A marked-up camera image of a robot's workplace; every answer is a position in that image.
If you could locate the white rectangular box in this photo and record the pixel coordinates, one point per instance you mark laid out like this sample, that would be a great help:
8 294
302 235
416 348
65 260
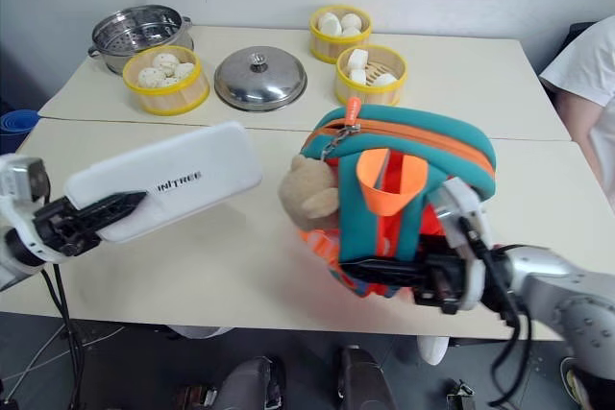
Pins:
202 160

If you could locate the white rounded table foot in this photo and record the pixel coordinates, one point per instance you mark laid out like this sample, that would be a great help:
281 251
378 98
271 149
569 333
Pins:
433 350

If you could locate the bare person forearm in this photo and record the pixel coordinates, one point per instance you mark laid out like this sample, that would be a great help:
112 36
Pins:
581 131

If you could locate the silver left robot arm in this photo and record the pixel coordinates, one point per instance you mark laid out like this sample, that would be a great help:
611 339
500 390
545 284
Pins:
12 256

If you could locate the blue rolled mat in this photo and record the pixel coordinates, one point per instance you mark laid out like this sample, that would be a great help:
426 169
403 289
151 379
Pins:
17 130

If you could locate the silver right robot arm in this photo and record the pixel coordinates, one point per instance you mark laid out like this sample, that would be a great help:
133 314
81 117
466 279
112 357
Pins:
567 295

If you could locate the shoe with yellow sole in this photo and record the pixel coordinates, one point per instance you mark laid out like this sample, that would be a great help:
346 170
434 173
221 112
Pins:
574 381

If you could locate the black chair back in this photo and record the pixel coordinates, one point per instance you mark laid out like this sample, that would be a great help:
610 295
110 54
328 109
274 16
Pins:
579 31

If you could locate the plain white round bun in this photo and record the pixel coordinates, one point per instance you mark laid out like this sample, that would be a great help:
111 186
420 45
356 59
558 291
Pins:
329 24
351 32
351 21

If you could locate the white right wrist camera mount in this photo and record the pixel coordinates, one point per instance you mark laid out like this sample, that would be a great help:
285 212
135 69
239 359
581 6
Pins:
473 232

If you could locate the orange and teal backpack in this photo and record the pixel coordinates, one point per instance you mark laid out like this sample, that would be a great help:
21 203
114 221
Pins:
384 218

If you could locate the white square steamed bun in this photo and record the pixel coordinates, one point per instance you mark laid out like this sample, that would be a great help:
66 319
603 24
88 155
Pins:
357 59
358 77
384 80

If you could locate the speckled white bun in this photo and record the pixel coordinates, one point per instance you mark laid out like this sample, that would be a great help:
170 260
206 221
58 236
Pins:
151 78
184 71
164 62

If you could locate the stainless steel pot lid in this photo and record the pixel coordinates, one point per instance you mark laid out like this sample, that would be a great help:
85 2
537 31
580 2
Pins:
259 81

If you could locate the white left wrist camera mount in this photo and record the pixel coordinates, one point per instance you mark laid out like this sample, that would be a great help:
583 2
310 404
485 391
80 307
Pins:
14 208

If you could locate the yellow rimmed bamboo steamer basket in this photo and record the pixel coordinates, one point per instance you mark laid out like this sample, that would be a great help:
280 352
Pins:
370 93
327 47
168 95

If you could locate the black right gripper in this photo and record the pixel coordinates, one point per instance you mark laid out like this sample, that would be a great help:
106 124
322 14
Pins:
442 280

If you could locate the dark rounded shape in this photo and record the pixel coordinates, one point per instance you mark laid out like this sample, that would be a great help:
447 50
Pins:
362 381
250 383

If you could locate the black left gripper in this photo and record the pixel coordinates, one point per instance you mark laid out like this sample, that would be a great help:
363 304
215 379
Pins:
60 227

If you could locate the stainless steel steamer pot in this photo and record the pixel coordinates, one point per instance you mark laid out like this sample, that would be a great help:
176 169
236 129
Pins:
139 31

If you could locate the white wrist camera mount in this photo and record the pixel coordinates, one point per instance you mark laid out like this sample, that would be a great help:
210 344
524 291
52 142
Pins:
14 208
473 232

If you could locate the person in white shirt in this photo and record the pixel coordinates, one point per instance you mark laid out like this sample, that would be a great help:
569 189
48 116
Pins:
588 59

